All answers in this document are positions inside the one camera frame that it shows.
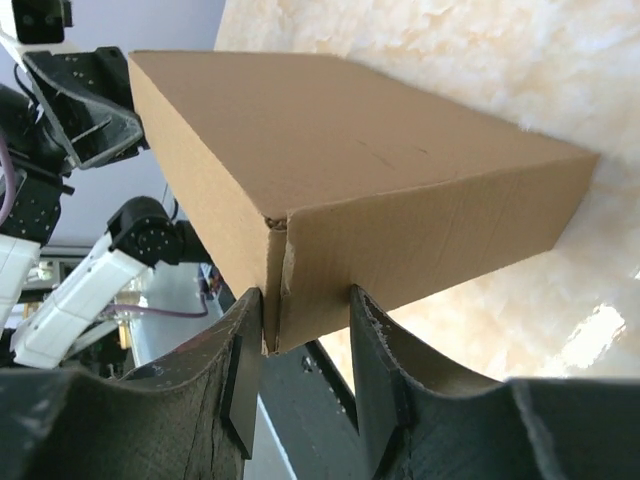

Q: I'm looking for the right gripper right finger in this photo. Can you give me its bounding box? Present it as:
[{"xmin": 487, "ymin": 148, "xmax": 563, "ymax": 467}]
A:
[{"xmin": 350, "ymin": 286, "xmax": 639, "ymax": 479}]

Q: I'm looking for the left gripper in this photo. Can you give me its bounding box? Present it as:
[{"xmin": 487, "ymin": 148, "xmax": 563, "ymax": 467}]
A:
[{"xmin": 0, "ymin": 47, "xmax": 151, "ymax": 176}]

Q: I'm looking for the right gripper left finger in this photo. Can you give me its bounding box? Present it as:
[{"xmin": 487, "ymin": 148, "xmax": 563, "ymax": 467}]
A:
[{"xmin": 1, "ymin": 288, "xmax": 262, "ymax": 479}]

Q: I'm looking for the brown cardboard box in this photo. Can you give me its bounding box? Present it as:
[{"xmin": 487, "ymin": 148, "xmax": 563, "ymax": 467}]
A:
[{"xmin": 129, "ymin": 50, "xmax": 599, "ymax": 353}]

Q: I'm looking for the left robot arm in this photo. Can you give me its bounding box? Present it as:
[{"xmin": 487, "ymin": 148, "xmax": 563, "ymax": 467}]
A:
[{"xmin": 1, "ymin": 46, "xmax": 208, "ymax": 369}]

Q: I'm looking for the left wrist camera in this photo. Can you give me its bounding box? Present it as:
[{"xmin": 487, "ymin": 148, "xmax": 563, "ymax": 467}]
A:
[{"xmin": 1, "ymin": 0, "xmax": 79, "ymax": 70}]

